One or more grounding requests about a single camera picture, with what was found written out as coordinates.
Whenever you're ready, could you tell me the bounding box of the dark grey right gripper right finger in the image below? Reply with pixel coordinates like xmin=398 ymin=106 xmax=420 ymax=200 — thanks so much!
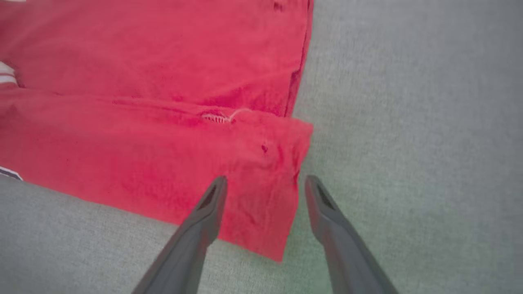
xmin=304 ymin=175 xmax=399 ymax=294

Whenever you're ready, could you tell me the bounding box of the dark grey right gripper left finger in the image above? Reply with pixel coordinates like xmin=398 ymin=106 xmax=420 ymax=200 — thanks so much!
xmin=131 ymin=176 xmax=228 ymax=294

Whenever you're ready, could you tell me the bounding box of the red basketball jersey white trim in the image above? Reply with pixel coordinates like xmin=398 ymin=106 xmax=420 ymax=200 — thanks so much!
xmin=0 ymin=0 xmax=314 ymax=263

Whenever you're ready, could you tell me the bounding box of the grey fabric sofa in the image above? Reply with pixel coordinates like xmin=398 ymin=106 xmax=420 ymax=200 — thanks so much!
xmin=0 ymin=0 xmax=523 ymax=294

